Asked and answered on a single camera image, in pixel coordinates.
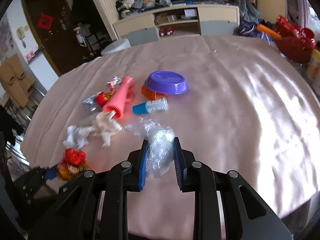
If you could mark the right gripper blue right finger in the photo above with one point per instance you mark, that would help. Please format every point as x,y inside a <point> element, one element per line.
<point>179,163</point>

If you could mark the white round stool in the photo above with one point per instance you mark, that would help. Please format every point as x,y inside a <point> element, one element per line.
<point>116,46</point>

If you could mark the dark brown entrance door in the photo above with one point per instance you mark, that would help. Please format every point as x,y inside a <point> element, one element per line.
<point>50,22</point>

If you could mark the white folding screen panel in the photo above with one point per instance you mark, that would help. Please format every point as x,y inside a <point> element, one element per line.
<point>109,15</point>

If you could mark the silver blister pack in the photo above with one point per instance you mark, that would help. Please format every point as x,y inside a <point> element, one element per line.
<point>91,105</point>

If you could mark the blue white bottle brush toy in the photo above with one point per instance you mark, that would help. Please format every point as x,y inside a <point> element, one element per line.
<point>151,106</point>

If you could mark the clear plastic wrap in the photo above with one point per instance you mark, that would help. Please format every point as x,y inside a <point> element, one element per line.
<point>160,139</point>

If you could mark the pink satin tablecloth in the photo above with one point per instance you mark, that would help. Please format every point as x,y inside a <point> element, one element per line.
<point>246,109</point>

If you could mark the beige grey tv cabinet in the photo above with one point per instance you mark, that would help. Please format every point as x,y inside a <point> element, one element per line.
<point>184,20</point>

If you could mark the pile of clothes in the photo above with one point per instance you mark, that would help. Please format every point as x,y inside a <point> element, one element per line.
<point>127,8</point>

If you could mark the red yellow snack wrapper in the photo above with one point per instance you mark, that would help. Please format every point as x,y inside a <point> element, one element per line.
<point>71,165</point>

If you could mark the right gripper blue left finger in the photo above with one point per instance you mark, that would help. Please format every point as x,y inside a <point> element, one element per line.
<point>142,166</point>

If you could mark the purple bag on floor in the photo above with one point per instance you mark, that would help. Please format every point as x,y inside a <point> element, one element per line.
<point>249,29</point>

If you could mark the orange plastic piece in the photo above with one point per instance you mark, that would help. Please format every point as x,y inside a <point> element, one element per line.
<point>151,95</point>

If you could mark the pink plastic cone toy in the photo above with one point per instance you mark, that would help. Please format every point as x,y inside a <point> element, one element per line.
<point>120,98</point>

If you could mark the purple plastic bowl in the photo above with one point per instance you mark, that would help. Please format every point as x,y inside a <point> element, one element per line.
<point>166,82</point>

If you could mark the red plastic basket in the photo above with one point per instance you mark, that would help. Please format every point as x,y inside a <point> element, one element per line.
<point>296,43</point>

